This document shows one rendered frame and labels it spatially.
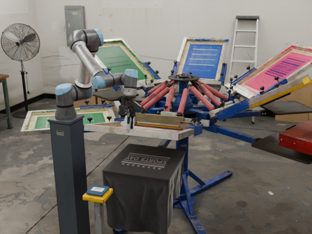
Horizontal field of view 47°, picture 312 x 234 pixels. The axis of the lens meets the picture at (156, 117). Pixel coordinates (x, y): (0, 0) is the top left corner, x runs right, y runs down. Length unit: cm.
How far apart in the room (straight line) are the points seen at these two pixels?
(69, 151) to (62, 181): 26
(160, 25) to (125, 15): 71
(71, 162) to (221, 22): 457
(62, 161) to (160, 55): 452
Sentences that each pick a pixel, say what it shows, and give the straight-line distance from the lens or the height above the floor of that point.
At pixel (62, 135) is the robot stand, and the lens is 259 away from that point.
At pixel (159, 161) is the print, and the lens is 245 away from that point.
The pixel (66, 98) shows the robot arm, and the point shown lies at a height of 135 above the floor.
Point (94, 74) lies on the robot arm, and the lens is 213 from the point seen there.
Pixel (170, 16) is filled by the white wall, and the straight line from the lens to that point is 677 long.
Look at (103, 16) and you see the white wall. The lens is 721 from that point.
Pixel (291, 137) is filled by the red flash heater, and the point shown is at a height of 110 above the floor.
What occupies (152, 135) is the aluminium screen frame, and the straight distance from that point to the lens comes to 206.
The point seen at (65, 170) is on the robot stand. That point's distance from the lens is 269.
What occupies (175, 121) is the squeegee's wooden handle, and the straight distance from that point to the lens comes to 263.
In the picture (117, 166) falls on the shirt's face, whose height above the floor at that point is 95.
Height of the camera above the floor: 197
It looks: 18 degrees down
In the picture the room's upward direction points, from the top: straight up
